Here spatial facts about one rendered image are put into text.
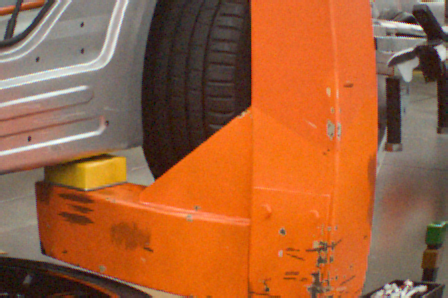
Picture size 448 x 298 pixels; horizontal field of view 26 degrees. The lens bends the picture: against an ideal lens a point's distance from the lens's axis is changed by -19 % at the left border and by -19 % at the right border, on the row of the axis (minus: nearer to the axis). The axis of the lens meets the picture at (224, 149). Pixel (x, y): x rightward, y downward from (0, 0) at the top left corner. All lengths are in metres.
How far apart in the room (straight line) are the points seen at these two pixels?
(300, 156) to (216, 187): 0.18
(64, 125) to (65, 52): 0.14
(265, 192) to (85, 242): 0.43
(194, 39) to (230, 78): 0.12
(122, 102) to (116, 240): 0.27
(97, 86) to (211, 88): 0.24
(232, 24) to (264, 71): 0.39
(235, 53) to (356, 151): 0.45
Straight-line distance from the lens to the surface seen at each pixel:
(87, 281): 2.07
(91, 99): 2.04
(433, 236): 1.86
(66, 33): 1.99
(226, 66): 2.14
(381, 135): 2.56
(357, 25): 1.78
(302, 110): 1.75
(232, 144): 1.85
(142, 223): 1.96
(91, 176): 2.06
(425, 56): 2.02
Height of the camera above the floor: 1.07
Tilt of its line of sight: 9 degrees down
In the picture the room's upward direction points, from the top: straight up
